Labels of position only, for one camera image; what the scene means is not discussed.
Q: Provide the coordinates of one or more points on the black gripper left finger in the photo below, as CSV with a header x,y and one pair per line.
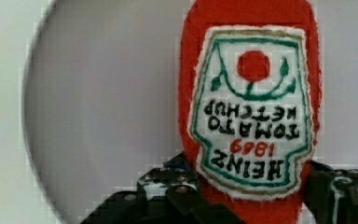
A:
x,y
169,194

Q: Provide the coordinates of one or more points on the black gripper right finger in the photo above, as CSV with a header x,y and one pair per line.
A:
x,y
332,195

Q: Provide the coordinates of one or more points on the red plush ketchup bottle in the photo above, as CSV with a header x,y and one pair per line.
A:
x,y
249,98

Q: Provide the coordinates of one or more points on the grey round plate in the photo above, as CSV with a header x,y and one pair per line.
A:
x,y
100,101

